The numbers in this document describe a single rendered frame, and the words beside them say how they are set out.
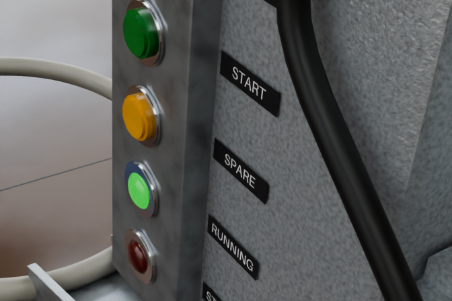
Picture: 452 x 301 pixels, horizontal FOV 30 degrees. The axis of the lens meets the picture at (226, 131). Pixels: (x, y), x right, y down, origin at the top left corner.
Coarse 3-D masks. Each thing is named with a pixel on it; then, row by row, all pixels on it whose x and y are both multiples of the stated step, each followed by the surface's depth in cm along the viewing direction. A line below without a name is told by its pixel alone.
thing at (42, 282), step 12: (36, 264) 98; (36, 276) 95; (48, 276) 95; (108, 276) 102; (120, 276) 102; (36, 288) 97; (48, 288) 93; (60, 288) 92; (84, 288) 100; (96, 288) 100; (108, 288) 100; (120, 288) 100; (36, 300) 98; (48, 300) 94; (60, 300) 90; (72, 300) 90; (84, 300) 98; (96, 300) 97; (108, 300) 97; (120, 300) 97; (132, 300) 97
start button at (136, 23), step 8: (136, 8) 43; (128, 16) 43; (136, 16) 42; (144, 16) 42; (128, 24) 43; (136, 24) 42; (144, 24) 42; (128, 32) 43; (136, 32) 42; (144, 32) 42; (152, 32) 42; (128, 40) 43; (136, 40) 43; (144, 40) 42; (152, 40) 42; (128, 48) 44; (136, 48) 43; (144, 48) 42; (152, 48) 42; (144, 56) 43
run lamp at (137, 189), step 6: (132, 174) 49; (132, 180) 48; (138, 180) 48; (132, 186) 48; (138, 186) 48; (144, 186) 48; (132, 192) 48; (138, 192) 48; (144, 192) 48; (132, 198) 49; (138, 198) 48; (144, 198) 48; (138, 204) 48; (144, 204) 48
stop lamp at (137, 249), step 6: (132, 240) 51; (132, 246) 51; (138, 246) 51; (132, 252) 51; (138, 252) 51; (132, 258) 51; (138, 258) 51; (144, 258) 50; (132, 264) 51; (138, 264) 51; (144, 264) 51; (138, 270) 51; (144, 270) 51
